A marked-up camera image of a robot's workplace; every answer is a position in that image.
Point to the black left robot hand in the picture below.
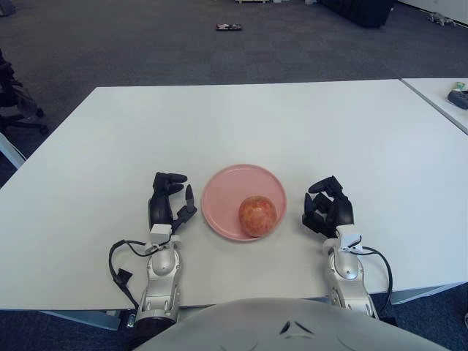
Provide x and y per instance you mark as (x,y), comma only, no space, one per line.
(161,206)

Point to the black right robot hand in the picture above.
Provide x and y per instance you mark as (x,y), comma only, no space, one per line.
(342,212)

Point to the red yellow apple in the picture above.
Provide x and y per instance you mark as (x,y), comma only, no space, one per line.
(257,215)

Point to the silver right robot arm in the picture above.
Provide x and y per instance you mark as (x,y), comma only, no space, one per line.
(349,272)

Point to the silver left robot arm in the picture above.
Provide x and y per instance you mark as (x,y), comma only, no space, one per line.
(161,278)

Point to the pink round plate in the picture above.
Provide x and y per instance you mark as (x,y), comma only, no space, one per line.
(223,197)

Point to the white table leg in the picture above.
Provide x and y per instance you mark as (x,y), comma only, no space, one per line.
(420,294)
(80,320)

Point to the grey robot torso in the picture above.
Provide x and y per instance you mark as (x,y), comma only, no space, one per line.
(292,329)

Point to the grey handheld controller with screen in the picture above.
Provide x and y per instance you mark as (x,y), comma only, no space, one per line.
(459,99)

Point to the green packet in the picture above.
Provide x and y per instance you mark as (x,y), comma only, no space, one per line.
(460,86)

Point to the black office chair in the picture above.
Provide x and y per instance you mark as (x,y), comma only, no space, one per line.
(14,95)

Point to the flat black red floor object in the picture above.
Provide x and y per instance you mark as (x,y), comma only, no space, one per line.
(229,27)

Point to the black furniture block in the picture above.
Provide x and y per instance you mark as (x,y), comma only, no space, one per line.
(358,11)

